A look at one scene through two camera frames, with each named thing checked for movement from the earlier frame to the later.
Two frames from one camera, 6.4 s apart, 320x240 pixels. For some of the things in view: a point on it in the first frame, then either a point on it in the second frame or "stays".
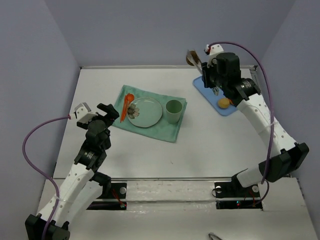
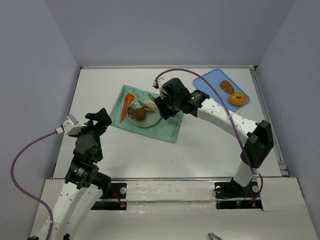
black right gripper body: (205, 75) → (160, 107)
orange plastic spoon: (129, 97) stays
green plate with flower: (144, 112) stays
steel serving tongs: (198, 63) → (152, 98)
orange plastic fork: (124, 108) stays
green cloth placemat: (163, 129) stays
